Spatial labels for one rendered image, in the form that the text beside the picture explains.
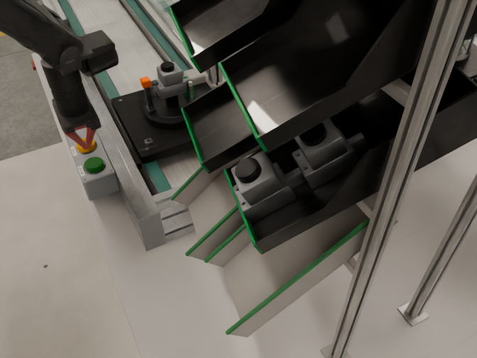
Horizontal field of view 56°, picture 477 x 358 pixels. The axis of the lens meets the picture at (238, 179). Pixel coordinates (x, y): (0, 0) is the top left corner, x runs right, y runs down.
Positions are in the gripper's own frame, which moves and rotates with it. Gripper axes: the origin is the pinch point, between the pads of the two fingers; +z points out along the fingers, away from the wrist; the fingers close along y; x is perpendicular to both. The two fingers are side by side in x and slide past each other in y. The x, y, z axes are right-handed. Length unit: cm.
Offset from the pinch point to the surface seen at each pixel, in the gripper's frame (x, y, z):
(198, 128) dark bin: -14.8, -25.5, -17.0
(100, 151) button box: -2.6, 4.2, 6.3
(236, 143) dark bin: -16.3, -35.2, -20.8
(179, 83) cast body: -23.5, 6.7, -3.1
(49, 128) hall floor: 8, 152, 102
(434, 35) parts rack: -24, -54, -43
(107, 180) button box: -1.6, -3.4, 8.1
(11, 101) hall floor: 24, 188, 102
